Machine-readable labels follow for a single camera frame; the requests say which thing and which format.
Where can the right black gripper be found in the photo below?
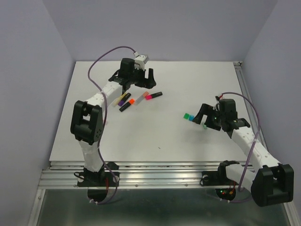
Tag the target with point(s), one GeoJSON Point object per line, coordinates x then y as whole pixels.
{"type": "Point", "coordinates": [204, 109]}

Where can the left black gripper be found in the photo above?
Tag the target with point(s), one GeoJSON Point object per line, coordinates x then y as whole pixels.
{"type": "Point", "coordinates": [150, 83]}

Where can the black highlighter pink cap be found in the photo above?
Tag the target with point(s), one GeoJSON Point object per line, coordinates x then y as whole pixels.
{"type": "Point", "coordinates": [154, 95]}

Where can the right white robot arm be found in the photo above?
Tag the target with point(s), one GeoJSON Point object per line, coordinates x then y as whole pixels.
{"type": "Point", "coordinates": [268, 181]}

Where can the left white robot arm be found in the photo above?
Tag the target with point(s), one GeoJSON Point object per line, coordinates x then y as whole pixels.
{"type": "Point", "coordinates": [87, 117]}

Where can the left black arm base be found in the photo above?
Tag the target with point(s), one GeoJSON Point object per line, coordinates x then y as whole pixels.
{"type": "Point", "coordinates": [102, 185]}

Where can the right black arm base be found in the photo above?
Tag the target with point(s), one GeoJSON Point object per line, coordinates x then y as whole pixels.
{"type": "Point", "coordinates": [219, 178]}

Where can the black highlighter purple cap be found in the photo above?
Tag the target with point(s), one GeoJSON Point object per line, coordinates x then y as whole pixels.
{"type": "Point", "coordinates": [124, 99]}

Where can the yellow translucent highlighter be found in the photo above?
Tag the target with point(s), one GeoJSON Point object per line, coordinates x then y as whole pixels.
{"type": "Point", "coordinates": [117, 100]}

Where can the aluminium right rail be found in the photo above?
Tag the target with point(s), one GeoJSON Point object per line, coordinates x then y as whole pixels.
{"type": "Point", "coordinates": [244, 89]}

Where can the aluminium rail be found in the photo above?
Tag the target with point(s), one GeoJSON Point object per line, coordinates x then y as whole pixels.
{"type": "Point", "coordinates": [244, 89]}
{"type": "Point", "coordinates": [132, 175]}

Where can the aluminium front rail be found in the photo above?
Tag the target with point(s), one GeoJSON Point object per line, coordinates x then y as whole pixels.
{"type": "Point", "coordinates": [132, 175]}

